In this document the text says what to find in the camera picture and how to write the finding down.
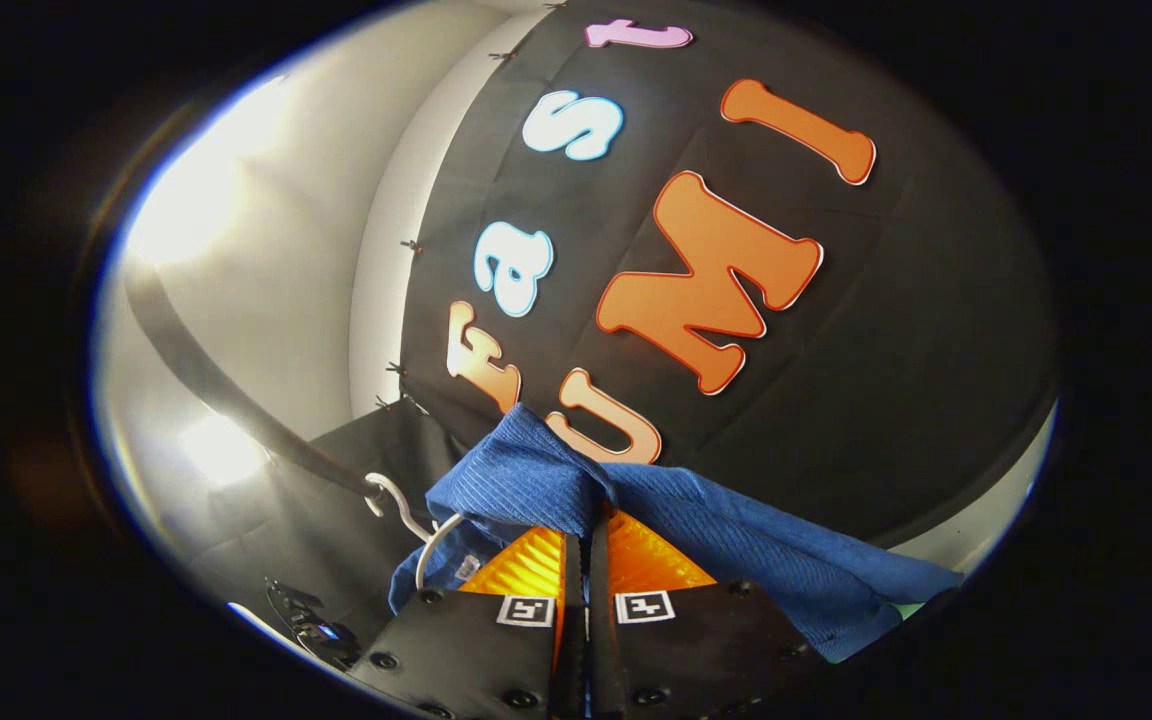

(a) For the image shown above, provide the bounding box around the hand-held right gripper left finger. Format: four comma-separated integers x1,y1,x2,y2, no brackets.
348,527,585,720

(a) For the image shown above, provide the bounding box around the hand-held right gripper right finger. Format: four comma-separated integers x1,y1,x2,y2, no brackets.
588,506,819,720

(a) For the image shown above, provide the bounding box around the blue corduroy jacket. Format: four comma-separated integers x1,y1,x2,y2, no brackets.
388,403,965,663

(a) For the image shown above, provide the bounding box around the white plastic clothes hanger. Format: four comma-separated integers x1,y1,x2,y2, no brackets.
364,472,467,591

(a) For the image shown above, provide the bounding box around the black metal clothes rack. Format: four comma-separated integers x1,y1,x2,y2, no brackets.
121,255,387,501

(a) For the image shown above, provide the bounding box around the black backdrop cloth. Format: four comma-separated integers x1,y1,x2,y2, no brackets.
186,0,1059,651

